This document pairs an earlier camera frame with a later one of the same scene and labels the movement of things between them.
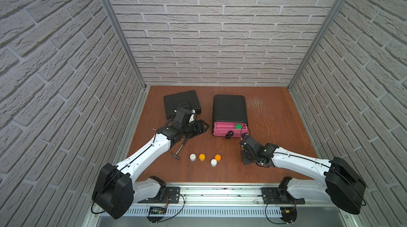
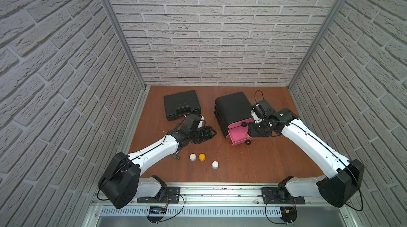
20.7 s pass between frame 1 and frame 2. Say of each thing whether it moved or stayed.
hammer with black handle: stayed
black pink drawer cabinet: moved
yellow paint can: stayed
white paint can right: stayed
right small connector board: stayed
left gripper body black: moved
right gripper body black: moved
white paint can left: stayed
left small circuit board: stayed
